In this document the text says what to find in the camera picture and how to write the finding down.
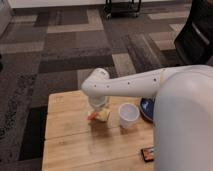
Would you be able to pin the white plastic cup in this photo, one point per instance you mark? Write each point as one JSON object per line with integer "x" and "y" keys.
{"x": 128, "y": 114}

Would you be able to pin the black wheeled cart base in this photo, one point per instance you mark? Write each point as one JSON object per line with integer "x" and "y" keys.
{"x": 130, "y": 7}

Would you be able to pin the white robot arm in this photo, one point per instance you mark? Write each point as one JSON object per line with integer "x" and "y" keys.
{"x": 183, "y": 111}

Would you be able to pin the blue plate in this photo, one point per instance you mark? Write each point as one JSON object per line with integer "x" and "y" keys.
{"x": 146, "y": 108}

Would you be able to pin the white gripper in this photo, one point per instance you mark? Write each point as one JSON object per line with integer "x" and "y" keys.
{"x": 97, "y": 102}

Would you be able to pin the orange pepper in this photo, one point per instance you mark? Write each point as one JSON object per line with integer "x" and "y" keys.
{"x": 93, "y": 116}

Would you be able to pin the small dark snack packet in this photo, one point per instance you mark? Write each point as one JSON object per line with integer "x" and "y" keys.
{"x": 148, "y": 154}

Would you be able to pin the black office chair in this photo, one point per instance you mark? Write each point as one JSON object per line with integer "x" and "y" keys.
{"x": 194, "y": 43}

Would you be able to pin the white sponge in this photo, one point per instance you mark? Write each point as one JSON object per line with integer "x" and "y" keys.
{"x": 103, "y": 114}

